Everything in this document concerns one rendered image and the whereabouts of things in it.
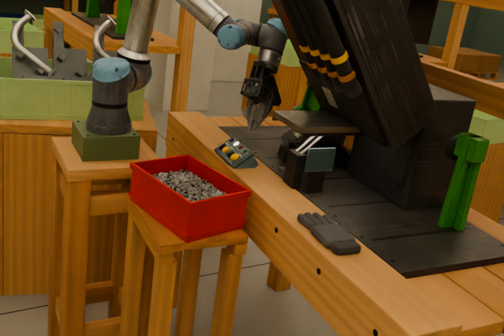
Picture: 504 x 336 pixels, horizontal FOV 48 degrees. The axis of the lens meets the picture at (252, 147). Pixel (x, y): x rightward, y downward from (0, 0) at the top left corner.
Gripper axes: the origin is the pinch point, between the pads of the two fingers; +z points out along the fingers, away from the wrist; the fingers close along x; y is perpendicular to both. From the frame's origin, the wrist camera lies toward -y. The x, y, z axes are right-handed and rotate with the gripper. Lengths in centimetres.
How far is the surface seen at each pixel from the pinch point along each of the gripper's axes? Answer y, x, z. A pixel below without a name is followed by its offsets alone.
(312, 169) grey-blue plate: -3.3, 22.3, 8.9
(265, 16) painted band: -611, -467, -337
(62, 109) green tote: -4, -99, 4
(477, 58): -838, -163, -374
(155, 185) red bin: 25.7, -8.9, 26.5
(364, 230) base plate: 0.4, 44.1, 23.2
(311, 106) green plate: -9.9, 12.7, -12.0
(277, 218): 9.9, 22.8, 26.3
